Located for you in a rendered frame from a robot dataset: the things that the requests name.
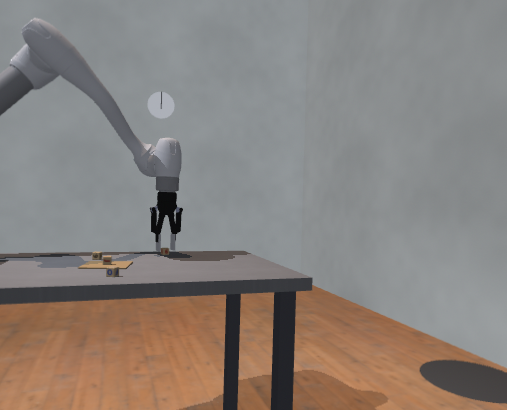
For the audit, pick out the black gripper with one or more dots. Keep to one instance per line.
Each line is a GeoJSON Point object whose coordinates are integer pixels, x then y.
{"type": "Point", "coordinates": [166, 207]}

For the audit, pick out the peach flat mat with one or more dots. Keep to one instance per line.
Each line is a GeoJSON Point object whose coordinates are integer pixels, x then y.
{"type": "Point", "coordinates": [99, 265]}

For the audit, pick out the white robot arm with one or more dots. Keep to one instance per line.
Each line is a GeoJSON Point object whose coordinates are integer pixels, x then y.
{"type": "Point", "coordinates": [48, 54]}

